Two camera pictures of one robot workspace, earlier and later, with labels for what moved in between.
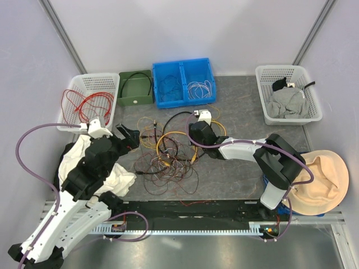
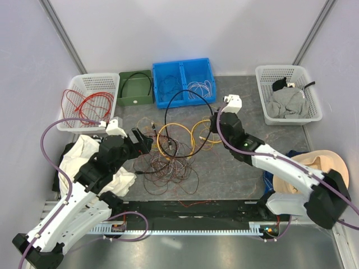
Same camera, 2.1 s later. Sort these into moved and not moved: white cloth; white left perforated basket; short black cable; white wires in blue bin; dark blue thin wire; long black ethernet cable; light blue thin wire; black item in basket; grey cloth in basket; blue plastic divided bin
Moved: long black ethernet cable; light blue thin wire; dark blue thin wire
Not moved: grey cloth in basket; blue plastic divided bin; short black cable; white left perforated basket; black item in basket; white cloth; white wires in blue bin
